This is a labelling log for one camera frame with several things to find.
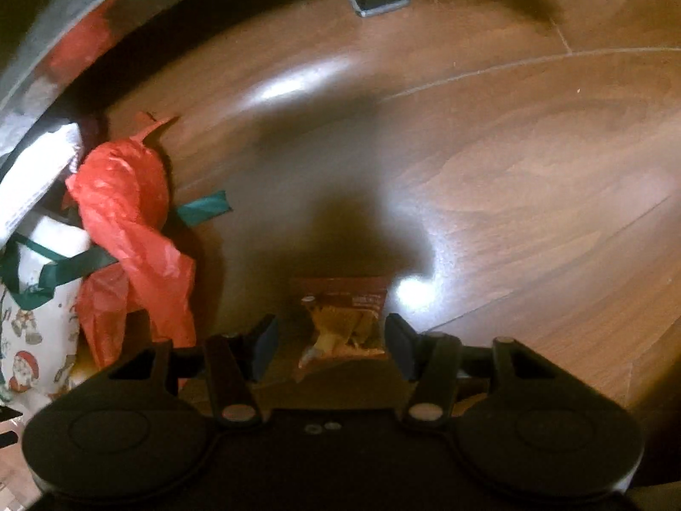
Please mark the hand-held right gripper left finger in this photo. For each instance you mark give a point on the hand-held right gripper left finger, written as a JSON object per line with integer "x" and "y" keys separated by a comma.
{"x": 264, "y": 348}

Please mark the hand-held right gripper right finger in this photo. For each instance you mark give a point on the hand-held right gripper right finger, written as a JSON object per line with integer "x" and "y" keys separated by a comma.
{"x": 403, "y": 348}

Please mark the brown snack packet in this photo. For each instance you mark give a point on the brown snack packet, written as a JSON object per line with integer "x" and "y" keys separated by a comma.
{"x": 340, "y": 324}

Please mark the red tissue paper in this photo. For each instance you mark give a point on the red tissue paper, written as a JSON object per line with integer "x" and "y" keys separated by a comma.
{"x": 122, "y": 197}

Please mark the white tissue paper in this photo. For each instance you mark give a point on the white tissue paper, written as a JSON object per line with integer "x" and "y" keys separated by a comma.
{"x": 58, "y": 237}

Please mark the white flat package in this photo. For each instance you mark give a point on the white flat package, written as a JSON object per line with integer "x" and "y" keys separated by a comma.
{"x": 32, "y": 170}

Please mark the curved chrome frame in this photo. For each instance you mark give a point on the curved chrome frame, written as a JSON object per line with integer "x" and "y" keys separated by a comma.
{"x": 53, "y": 26}

